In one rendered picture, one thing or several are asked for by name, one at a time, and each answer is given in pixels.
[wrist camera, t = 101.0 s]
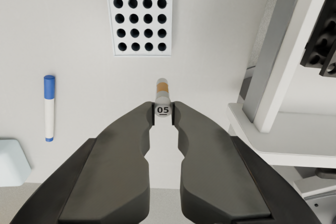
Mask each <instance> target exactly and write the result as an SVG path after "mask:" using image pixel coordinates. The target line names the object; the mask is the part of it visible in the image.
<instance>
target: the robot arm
mask: <svg viewBox="0 0 336 224"><path fill-rule="evenodd" d="M171 122H172V126H174V127H175V128H176V129H177V130H178V145H177V147H178V150H179V151H180V152H181V153H182V154H183V156H184V159H183V160H182V162H181V172H180V202H181V211H182V213H183V215H184V216H185V217H186V218H187V219H188V220H190V221H192V222H193V223H195V224H322V223H321V222H320V220H319V219H318V217H317V216H316V214H315V213H314V212H313V210H312V209H311V208H310V207H309V205H308V204H307V203H306V202H305V200H304V199H303V198H302V197H301V196H300V194H299V193H298V192H297V191H296V190H295V189H294V188H293V187H292V186H291V185H290V184H289V183H288V182H287V181H286V180H285V179H284V178H283V177H282V176H281V175H280V174H279V173H278V172H277V171H275V170H274V169H273V168H272V167H271V166H270V165H269V164H268V163H267V162H266V161H264V160H263V159H262V158H261V157H260V156H259V155H258V154H257V153H256V152H255V151H254V150H252V149H251V148H250V147H249V146H248V145H247V144H246V143H245V142H244V141H243V140H241V139H240V138H239V137H238V136H231V135H230V134H229V133H228V132H227V131H226V130H224V129H223V128H222V127H221V126H220V125H218V124H217V123H216V122H215V121H213V120H212V119H210V118H209V117H207V116H205V115H204V114H202V113H200V112H198V111H197V110H195V109H193V108H191V107H190V106H188V105H186V104H185V103H183V102H181V101H174V102H171ZM154 125H155V102H152V101H146V102H144V103H142V104H141V105H139V106H138V107H136V108H134V109H133V110H131V111H129V112H128V113H126V114H124V115H123V116H121V117H120V118H118V119H117V120H115V121H114V122H112V123H111V124H110V125H108V126H107V127H106V128H105V129H104V130H103V131H102V132H101V133H100V134H99V135H98V136H97V137H96V138H89V139H88V140H87V141H85V142H84V143H83V144H82V145H81V146H80V147H79V148H78V149H77V150H76V151H75V152H74V153H73V154H72V155H71V156H70V157H69V158H68V159H67V160H66V161H65V162H64V163H63V164H62V165H61V166H60V167H59V168H58V169H57V170H55V171H54V172H53V173H52V174H51V175H50V176H49V177H48V178H47V179H46V180H45V181H44V182H43V183H42V184H41V185H40V186H39V187H38V188H37V189H36V190H35V192H34V193H33V194H32V195H31V196H30V197H29V198H28V199H27V201H26V202H25V203H24V204H23V206H22V207H21V208H20V209H19V211H18V212H17V213H16V215H15V216H14V218H13V219H12V220H11V222H10V223H9V224H139V223H140V222H142V221H143V220H144V219H145V218H146V217H147V216H148V214H149V211H150V173H149V163H148V161H147V160H146V159H145V155H146V154H147V152H148V151H149V150H150V129H151V128H152V126H154Z"/></svg>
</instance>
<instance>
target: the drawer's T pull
mask: <svg viewBox="0 0 336 224"><path fill-rule="evenodd" d="M314 173H315V175H316V176H317V177H319V178H321V179H335V180H336V168H326V167H317V168H316V169H315V171H314Z"/></svg>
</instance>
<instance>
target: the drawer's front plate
mask: <svg viewBox="0 0 336 224"><path fill-rule="evenodd" d="M243 105H244V104H243V103H232V102H230V103H228V105H227V108H226V112H225V114H226V116H227V118H228V120H229V122H230V124H231V125H232V127H233V129H234V131H235V133H236V135H237V136H238V137H239V138H240V139H241V140H243V141H244V142H245V143H246V144H247V145H248V146H249V147H250V148H251V149H252V150H253V151H255V152H256V153H257V154H258V155H259V156H260V157H261V158H262V159H263V160H264V161H266V162H267V163H268V164H269V165H281V166H299V167H317V168H335V169H336V115H323V114H310V113H297V112H284V111H278V112H277V115H276V117H275V119H274V122H273V124H272V126H271V129H270V131H269V133H261V132H259V130H258V129H257V127H256V126H255V125H254V123H251V122H250V120H249V119H248V118H247V116H246V115H245V113H244V112H243V110H242V108H243Z"/></svg>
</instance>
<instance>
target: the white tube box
mask: <svg viewBox="0 0 336 224"><path fill-rule="evenodd" d="M172 5H173V0H107V6H108V15H109V23H110V32H111V40H112V49H113V56H114V57H165V58H170V57H171V55H172Z"/></svg>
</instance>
